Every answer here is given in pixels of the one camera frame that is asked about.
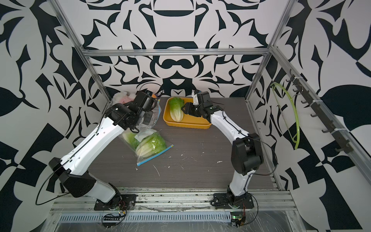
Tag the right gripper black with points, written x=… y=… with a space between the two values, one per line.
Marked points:
x=191 y=108

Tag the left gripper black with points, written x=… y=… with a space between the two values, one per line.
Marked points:
x=148 y=116

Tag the yellow plastic tray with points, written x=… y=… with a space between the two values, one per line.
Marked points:
x=187 y=122

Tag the clear zipper bag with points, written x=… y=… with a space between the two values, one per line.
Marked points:
x=140 y=136
x=152 y=116

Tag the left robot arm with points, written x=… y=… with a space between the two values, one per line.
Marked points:
x=72 y=169

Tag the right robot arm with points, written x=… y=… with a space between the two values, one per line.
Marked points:
x=246 y=152

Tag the white plush toy pink shirt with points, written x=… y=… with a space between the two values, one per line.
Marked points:
x=123 y=97

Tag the left black electronics board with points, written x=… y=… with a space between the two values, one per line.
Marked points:
x=111 y=220

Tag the right green led board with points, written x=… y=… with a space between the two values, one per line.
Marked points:
x=238 y=220

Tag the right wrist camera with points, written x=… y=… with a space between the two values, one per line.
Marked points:
x=195 y=98

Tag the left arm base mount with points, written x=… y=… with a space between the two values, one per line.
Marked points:
x=122 y=203

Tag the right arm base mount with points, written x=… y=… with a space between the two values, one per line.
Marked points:
x=229 y=201

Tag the black wall hook rail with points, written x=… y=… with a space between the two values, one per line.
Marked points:
x=322 y=112

